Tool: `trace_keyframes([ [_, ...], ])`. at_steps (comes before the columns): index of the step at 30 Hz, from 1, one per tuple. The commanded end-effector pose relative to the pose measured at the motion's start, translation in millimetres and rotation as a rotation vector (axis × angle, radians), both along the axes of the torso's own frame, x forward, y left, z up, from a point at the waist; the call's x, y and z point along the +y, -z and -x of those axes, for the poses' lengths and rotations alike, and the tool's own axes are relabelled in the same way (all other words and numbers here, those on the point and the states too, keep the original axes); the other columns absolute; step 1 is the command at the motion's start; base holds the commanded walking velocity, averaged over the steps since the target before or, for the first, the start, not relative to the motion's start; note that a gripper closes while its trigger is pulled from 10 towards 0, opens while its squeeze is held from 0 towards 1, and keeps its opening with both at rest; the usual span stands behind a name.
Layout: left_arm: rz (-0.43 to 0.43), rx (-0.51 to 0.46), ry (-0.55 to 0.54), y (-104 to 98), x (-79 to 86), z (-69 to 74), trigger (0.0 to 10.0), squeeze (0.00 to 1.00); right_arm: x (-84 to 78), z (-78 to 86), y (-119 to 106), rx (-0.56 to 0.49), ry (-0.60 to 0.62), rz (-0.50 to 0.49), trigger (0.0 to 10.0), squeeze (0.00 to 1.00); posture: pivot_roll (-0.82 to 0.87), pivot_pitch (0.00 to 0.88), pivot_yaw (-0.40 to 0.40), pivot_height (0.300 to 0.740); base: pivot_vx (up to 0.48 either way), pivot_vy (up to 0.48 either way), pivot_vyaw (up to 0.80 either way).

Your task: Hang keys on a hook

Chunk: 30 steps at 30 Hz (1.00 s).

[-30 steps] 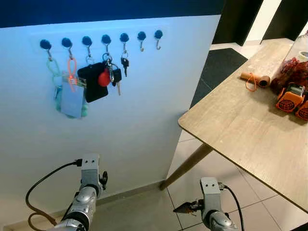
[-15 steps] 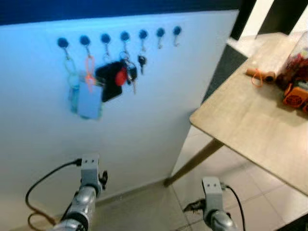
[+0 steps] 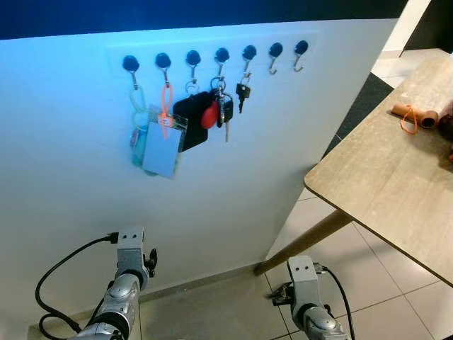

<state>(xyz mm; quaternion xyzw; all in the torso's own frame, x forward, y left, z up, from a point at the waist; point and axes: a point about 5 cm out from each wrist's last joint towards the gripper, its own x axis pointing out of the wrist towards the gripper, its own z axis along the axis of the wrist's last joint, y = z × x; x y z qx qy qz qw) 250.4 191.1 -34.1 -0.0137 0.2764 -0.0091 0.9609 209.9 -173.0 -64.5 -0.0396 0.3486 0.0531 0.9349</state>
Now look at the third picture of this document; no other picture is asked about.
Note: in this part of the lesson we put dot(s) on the white partition panel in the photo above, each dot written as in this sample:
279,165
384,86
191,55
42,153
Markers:
71,198

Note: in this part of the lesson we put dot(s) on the orange loop clear card holder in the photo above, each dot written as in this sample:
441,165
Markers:
161,152

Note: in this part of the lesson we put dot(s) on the light wooden table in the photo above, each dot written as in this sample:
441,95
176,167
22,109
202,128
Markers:
396,191

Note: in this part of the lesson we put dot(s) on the key bunch with red fob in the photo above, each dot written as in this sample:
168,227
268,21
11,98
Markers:
209,115

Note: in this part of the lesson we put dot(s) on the small black-headed key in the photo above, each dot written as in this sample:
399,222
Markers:
243,91

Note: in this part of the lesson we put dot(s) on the brown roll with orange loop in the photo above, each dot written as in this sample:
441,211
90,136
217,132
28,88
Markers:
428,117

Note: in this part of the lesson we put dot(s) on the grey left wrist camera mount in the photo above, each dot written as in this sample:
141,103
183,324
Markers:
131,248

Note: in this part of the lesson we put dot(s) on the dark blue wall hook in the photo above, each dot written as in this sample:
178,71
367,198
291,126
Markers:
301,47
248,52
221,54
192,57
275,49
131,62
163,60

